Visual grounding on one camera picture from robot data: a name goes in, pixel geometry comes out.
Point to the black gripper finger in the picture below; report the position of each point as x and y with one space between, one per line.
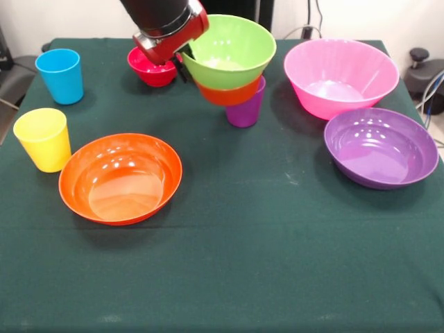
181 67

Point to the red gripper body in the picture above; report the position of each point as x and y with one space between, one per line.
173 43

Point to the small red bowl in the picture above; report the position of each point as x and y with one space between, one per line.
152 74

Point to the small orange bowl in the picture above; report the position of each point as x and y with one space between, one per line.
225 95

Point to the green bowl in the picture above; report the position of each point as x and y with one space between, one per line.
236 45

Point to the purple plastic cup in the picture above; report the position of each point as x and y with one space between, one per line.
246 112

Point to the blue plastic cup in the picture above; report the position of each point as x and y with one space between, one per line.
64 86

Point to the large orange bowl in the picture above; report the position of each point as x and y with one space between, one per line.
118 180

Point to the large pink bowl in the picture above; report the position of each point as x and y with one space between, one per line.
340 100

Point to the purple bowl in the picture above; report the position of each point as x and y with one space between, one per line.
381 156

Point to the yellow plastic cup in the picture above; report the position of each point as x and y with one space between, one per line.
43 152

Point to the black chair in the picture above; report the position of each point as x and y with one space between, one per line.
15 79

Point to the dark green table cloth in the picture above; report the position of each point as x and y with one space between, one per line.
222 260

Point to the black equipment with knob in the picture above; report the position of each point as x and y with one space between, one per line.
421 79

